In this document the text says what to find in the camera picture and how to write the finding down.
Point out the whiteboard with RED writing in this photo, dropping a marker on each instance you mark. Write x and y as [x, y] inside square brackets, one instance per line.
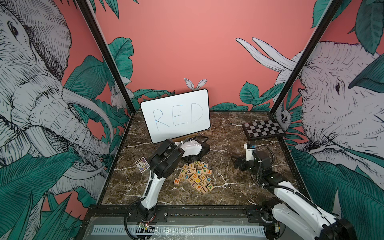
[177, 116]

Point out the black frame post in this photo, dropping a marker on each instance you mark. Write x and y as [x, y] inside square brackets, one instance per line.
[325, 20]
[90, 18]

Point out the pile of wooden letter blocks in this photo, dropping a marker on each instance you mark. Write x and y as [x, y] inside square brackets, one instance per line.
[198, 176]

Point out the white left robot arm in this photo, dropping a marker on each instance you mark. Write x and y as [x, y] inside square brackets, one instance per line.
[164, 162]

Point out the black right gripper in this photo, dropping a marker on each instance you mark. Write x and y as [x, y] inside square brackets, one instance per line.
[239, 159]

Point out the black front mounting rail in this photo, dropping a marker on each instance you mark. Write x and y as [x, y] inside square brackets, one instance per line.
[164, 213]

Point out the black right frame post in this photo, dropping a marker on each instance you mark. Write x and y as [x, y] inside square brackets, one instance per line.
[325, 20]

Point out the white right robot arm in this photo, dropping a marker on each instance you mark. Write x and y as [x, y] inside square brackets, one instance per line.
[288, 206]

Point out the white slotted cable duct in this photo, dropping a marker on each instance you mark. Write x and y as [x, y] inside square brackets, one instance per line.
[119, 230]

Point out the black white checkerboard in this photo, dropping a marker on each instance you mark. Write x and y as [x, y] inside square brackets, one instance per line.
[262, 130]

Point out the playing card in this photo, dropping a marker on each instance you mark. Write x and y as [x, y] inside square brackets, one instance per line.
[142, 164]

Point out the black left frame post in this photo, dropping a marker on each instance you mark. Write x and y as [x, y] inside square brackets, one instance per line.
[90, 18]

